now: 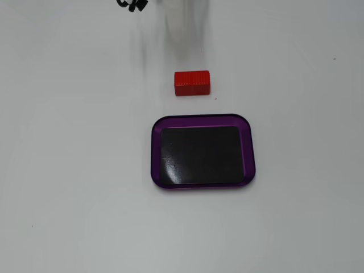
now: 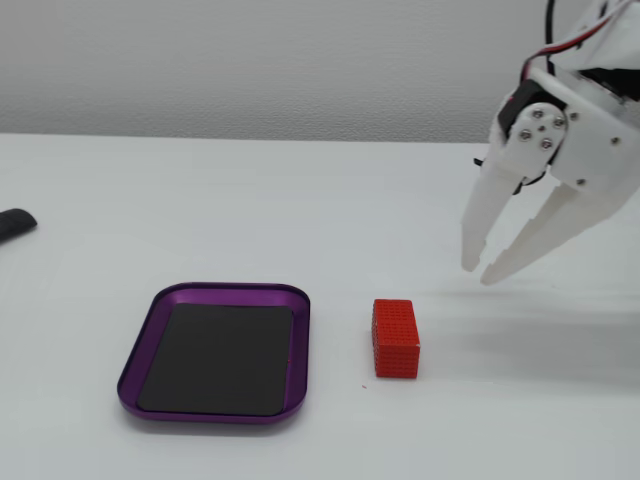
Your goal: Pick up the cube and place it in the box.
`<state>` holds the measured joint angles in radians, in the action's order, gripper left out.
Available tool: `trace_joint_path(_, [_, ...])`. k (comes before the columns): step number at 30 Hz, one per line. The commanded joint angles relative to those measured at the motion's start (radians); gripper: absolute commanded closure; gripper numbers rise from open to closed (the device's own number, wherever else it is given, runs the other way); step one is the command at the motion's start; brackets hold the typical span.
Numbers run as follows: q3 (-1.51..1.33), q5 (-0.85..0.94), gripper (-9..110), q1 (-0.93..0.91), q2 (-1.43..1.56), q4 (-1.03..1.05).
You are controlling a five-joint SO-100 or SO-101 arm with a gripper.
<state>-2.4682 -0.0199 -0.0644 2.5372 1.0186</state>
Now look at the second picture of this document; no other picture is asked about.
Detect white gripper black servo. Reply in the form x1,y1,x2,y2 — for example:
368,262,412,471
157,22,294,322
459,64,640,286

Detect red perforated block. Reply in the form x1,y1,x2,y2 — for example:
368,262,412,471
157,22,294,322
371,298,421,380

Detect purple tray with black liner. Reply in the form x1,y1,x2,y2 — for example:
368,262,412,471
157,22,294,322
116,282,312,426

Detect black rounded object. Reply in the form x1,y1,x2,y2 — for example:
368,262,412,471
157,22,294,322
0,207,39,245

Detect red white black servo wire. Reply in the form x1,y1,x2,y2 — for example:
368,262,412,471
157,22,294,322
519,0,636,84

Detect black cable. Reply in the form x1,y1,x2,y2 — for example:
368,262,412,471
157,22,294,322
473,0,557,197

